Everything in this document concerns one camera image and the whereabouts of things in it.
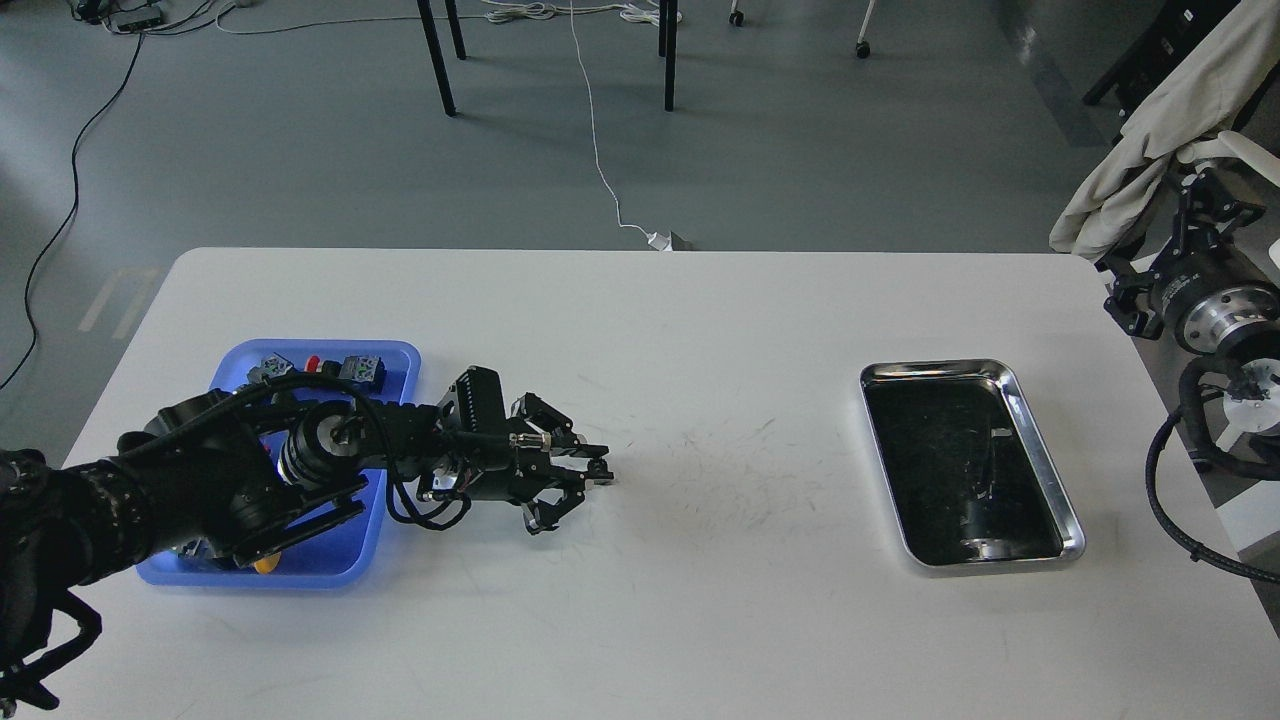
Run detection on black cable on floor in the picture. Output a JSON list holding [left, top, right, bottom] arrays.
[[0, 0, 241, 389]]

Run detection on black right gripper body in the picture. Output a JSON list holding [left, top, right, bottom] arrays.
[[1149, 245, 1277, 356]]

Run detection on white cable on floor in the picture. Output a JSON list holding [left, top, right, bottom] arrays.
[[486, 0, 692, 252]]

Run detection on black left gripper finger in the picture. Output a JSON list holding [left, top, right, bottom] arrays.
[[520, 464, 600, 536], [509, 393, 611, 460]]

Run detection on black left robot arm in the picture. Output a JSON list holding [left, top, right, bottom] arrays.
[[1, 366, 614, 717]]

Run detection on green push button switch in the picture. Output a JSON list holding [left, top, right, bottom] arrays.
[[246, 354, 296, 386]]

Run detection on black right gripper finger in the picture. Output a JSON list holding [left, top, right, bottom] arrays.
[[1094, 252, 1165, 341], [1165, 168, 1266, 266]]

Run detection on silver metal tray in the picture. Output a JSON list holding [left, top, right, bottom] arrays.
[[859, 357, 1087, 577]]

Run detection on blue plastic tray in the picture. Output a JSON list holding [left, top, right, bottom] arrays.
[[136, 338, 421, 591]]

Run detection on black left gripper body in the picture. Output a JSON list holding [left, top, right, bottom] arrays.
[[420, 366, 561, 506]]

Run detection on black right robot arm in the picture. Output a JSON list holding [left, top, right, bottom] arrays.
[[1096, 167, 1279, 584]]

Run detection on yellow push button switch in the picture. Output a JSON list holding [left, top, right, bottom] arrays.
[[252, 553, 282, 575]]

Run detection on black table legs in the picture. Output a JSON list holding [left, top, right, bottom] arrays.
[[416, 0, 680, 117]]

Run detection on red push button switch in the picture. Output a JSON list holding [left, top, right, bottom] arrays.
[[303, 355, 387, 393]]

